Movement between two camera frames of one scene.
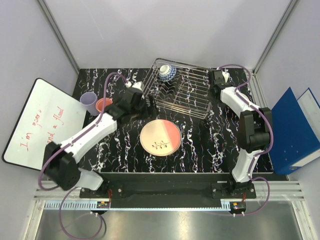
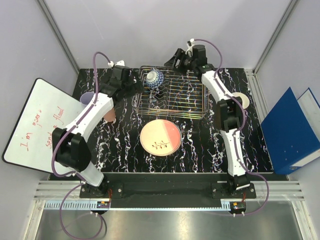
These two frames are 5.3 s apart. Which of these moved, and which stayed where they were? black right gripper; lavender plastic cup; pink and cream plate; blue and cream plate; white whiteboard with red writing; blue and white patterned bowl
Moved: blue and white patterned bowl; black right gripper
Stayed: pink and cream plate; white whiteboard with red writing; blue and cream plate; lavender plastic cup
